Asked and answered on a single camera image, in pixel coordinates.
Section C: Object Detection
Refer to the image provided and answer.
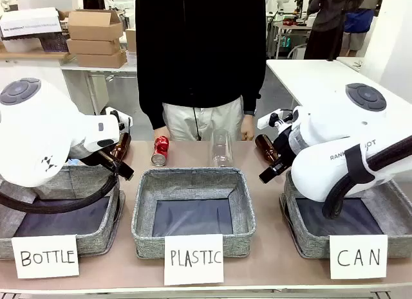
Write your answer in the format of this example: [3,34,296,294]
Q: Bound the wooden shelf board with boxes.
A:
[0,50,71,60]

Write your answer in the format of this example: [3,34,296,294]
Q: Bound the wide closed cardboard box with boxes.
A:
[75,50,128,69]

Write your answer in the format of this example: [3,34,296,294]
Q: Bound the person right hand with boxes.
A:
[153,125,171,141]

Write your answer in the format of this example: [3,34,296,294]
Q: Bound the open cardboard box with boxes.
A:
[67,9,124,42]

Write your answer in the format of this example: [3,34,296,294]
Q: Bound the person left forearm black sleeve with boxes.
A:
[241,77,267,115]

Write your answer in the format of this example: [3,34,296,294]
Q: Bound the brown glass bottle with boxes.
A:
[110,131,133,167]
[254,134,280,167]

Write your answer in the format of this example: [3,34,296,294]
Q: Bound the white chair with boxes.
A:
[287,43,309,60]

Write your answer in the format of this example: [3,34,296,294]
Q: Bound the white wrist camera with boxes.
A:
[103,106,134,132]
[256,109,294,131]

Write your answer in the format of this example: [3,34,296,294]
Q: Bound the person left hand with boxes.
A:
[240,114,256,142]

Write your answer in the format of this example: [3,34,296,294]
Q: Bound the small cardboard box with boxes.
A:
[125,28,137,53]

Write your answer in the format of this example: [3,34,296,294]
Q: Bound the white desk with metal legs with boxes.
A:
[60,62,138,116]

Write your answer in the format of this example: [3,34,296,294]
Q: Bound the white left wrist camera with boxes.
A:
[103,106,134,132]

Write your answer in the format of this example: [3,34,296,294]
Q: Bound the large clear plastic bottle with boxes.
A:
[211,129,234,168]

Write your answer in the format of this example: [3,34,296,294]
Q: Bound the grey fabric basket can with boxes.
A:
[279,170,412,260]

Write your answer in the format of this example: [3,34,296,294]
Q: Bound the white paper sign plastic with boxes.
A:
[164,233,225,286]

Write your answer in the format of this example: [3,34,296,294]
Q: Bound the large white table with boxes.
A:
[266,59,412,115]

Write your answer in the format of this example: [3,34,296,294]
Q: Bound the white paper sign bottle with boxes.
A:
[11,234,80,280]

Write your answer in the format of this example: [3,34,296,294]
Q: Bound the purple plastic crate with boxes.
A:
[39,33,70,53]

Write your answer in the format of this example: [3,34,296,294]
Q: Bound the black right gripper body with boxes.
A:
[272,127,297,170]

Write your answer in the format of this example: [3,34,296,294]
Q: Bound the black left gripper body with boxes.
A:
[70,149,113,167]

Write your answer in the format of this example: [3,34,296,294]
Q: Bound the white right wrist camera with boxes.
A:
[256,109,294,131]

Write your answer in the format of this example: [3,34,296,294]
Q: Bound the flat closed cardboard box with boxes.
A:
[66,38,122,56]

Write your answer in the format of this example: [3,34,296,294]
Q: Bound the black velcro strap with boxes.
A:
[343,143,377,185]

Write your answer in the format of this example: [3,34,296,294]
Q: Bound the person in black sweater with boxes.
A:
[135,0,267,142]

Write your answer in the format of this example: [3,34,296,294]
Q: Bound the thin black hanging cord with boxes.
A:
[192,106,203,141]

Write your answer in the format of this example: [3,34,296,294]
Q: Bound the white paper sign can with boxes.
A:
[328,234,389,280]

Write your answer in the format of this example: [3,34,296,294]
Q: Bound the bystander in dark coat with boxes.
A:
[303,0,366,60]

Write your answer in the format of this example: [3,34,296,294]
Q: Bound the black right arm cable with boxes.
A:
[321,134,412,220]

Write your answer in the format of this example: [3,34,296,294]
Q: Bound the person right forearm black sleeve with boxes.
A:
[137,83,167,131]

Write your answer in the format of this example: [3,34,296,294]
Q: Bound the grey fabric basket plastic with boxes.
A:
[131,167,258,260]

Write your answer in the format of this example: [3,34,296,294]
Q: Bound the grey fabric basket bottle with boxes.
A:
[0,163,126,260]

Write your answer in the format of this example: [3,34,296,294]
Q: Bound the cluttered background workbench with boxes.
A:
[266,17,314,59]

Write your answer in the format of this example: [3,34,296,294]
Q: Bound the bystander in blue shirt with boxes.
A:
[340,8,376,58]

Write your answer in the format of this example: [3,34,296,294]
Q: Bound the red crushed soda can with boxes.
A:
[151,135,171,167]

